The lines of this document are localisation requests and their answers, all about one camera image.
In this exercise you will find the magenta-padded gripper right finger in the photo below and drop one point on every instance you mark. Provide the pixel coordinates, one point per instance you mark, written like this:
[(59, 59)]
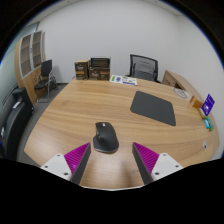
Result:
[(147, 159)]

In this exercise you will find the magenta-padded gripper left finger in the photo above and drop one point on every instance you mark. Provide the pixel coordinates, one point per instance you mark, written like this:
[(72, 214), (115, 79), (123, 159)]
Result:
[(76, 159)]

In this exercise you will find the black computer mouse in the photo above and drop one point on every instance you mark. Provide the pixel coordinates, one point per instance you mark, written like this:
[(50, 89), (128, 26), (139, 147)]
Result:
[(105, 138)]

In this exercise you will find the dark grey mouse pad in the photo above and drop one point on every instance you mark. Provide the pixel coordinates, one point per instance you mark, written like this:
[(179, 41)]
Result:
[(153, 108)]

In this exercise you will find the small white round object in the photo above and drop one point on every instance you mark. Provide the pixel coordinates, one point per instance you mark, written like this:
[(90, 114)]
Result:
[(205, 145)]

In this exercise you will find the large black office chair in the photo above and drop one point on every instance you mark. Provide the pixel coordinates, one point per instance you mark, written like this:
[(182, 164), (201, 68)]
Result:
[(15, 123)]

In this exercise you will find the green packet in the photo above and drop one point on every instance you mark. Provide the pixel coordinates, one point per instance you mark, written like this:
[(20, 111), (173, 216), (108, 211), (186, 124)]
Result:
[(209, 124)]

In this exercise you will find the small yellow-brown box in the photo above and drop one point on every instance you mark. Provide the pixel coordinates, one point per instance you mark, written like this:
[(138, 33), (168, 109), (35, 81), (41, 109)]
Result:
[(202, 112)]

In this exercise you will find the round white grey disc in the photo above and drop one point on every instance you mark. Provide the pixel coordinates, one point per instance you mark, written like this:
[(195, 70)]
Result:
[(181, 93)]

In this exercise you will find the orange box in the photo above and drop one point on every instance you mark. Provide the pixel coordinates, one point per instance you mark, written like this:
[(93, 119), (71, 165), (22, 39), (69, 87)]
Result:
[(196, 101)]

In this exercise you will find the purple card box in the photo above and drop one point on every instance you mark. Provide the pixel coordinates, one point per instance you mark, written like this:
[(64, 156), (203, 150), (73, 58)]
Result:
[(208, 104)]

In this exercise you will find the white printed sheet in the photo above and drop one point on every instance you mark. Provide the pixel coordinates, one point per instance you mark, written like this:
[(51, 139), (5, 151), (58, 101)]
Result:
[(123, 80)]

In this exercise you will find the wooden side desk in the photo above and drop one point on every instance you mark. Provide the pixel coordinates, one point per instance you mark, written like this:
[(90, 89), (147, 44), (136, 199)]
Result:
[(178, 80)]

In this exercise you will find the grey backpack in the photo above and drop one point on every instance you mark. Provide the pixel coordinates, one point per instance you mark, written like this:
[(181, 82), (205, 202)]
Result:
[(143, 71)]

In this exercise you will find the tall brown cardboard box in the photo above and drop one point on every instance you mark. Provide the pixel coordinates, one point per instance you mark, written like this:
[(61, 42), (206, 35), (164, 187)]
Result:
[(81, 70)]

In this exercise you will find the black mesh office chair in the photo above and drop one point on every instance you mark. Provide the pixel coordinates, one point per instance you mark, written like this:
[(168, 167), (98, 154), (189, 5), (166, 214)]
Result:
[(154, 66)]

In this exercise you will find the small black visitor chair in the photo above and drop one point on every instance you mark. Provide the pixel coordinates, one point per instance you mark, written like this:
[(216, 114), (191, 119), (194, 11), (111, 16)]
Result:
[(46, 70)]

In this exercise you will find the black cardboard box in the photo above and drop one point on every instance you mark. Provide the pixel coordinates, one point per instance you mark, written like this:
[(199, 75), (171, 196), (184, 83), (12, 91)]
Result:
[(100, 62)]

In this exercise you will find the wooden shelf unit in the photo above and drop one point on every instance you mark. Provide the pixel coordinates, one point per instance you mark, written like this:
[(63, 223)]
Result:
[(28, 66)]

